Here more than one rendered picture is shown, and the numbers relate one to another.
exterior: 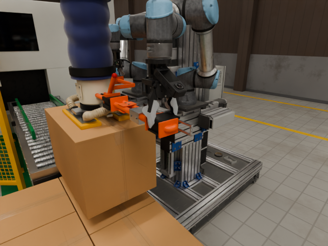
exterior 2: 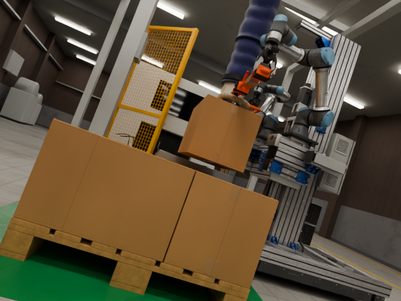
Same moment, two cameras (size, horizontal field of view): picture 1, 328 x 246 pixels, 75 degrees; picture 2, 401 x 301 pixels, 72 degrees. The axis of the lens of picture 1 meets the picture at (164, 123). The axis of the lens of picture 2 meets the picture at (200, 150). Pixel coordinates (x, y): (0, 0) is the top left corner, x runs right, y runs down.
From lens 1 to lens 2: 1.26 m
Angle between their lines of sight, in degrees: 37
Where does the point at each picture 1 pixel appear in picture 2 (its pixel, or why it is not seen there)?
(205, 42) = (320, 78)
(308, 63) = not seen: outside the picture
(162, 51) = (274, 34)
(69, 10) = (238, 43)
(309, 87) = not seen: outside the picture
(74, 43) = (233, 60)
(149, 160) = (246, 143)
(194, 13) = (314, 55)
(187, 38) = not seen: hidden behind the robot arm
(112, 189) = (212, 143)
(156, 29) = (274, 24)
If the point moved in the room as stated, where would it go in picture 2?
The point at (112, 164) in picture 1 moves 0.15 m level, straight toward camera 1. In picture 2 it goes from (221, 125) to (218, 119)
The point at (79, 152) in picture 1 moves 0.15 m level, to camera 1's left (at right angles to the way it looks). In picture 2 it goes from (207, 100) to (188, 96)
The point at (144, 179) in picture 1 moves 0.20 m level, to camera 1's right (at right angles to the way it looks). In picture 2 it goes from (236, 157) to (265, 166)
